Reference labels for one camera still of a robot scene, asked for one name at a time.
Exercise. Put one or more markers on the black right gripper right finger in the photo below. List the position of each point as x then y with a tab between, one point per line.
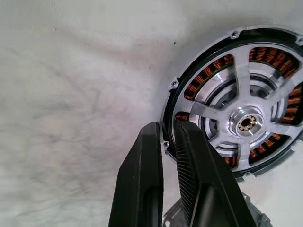
208	179

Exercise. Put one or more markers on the black spoked rotor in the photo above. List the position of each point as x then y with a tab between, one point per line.
248	123

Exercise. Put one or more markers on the motor housing with copper windings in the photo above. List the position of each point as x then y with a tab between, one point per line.
174	85

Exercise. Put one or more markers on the grey lid with circuit board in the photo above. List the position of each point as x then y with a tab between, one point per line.
170	217

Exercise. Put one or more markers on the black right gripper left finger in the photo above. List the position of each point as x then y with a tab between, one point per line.
139	177

